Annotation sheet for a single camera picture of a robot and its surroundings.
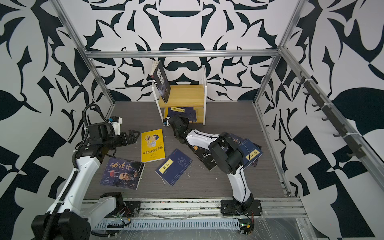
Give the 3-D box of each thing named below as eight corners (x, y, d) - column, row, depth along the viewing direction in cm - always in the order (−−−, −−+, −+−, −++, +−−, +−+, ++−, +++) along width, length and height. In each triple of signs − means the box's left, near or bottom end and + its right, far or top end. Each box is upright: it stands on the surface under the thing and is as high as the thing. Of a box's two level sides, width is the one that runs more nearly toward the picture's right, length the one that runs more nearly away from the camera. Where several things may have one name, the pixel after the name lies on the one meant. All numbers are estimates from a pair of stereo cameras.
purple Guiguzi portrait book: (98, 184, 83) (96, 183, 81) (111, 158, 92) (110, 157, 91) (136, 190, 81) (135, 189, 80) (145, 163, 91) (144, 162, 89)
